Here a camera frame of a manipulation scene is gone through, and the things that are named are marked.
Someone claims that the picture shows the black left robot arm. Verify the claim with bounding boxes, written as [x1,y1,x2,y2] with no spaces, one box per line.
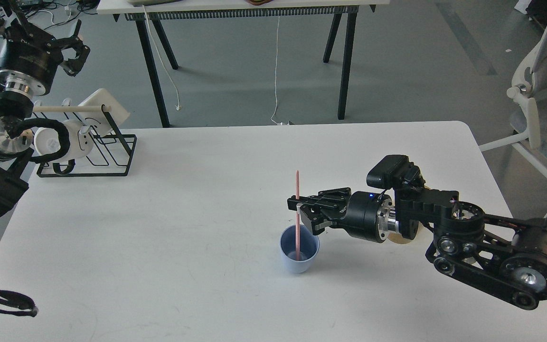
[0,0,90,217]

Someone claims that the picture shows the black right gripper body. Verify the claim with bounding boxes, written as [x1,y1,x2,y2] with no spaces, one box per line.
[337,192,395,243]

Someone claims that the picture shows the black wire dish rack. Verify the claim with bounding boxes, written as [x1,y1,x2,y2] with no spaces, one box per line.
[34,104,137,178]

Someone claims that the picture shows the background white table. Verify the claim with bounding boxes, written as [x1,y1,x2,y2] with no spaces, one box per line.
[97,0,389,128]

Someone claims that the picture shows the tan cylindrical holder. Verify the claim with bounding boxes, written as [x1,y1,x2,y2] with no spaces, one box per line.
[387,229,421,245]

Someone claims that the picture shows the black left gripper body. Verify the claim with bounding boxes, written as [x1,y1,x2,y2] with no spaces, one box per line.
[0,26,63,93]

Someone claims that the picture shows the white mug on rack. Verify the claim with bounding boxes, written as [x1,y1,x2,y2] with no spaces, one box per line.
[33,119,94,166]

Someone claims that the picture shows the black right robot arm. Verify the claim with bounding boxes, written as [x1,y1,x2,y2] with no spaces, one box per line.
[287,188,547,310]

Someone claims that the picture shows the white hanging cable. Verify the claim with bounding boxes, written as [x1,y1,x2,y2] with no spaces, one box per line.
[141,5,181,111]
[271,15,291,126]

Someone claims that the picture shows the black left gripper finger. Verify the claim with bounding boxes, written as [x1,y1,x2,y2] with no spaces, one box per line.
[0,0,28,36]
[55,20,91,77]

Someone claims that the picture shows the blue plastic cup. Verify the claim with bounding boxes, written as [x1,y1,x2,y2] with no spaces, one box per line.
[279,225,321,274]

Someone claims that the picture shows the wooden rack dowel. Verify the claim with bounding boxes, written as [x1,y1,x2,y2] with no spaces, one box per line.
[32,104,111,113]

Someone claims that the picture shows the white plate on rack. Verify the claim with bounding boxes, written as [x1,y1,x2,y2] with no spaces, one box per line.
[76,88,131,137]

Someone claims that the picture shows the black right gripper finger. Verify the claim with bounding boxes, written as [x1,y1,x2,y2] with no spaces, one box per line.
[287,188,352,212]
[297,205,349,236]

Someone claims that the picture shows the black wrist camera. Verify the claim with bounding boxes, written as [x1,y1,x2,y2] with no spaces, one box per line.
[366,154,425,189]

